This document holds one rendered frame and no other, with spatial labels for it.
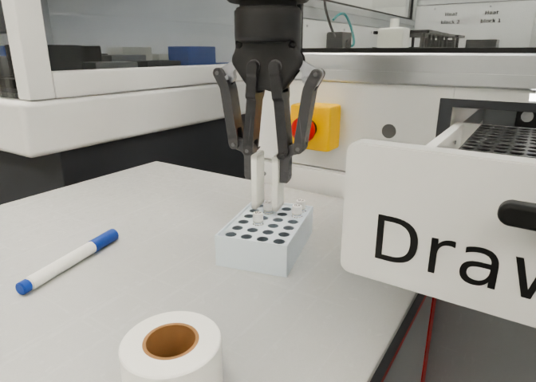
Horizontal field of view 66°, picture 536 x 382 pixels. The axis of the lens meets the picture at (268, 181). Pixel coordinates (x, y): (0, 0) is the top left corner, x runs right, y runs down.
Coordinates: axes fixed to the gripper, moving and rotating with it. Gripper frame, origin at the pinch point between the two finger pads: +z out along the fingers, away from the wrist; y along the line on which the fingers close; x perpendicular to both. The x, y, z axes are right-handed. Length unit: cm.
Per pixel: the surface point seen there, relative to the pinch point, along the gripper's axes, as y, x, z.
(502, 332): -32.3, -13.8, 24.6
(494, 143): -24.8, -1.5, -6.2
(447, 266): -19.5, 17.8, -0.8
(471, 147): -22.3, 1.2, -6.2
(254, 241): -1.5, 8.9, 4.0
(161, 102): 41, -41, -4
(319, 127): -2.9, -16.7, -4.1
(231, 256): 1.2, 9.0, 6.2
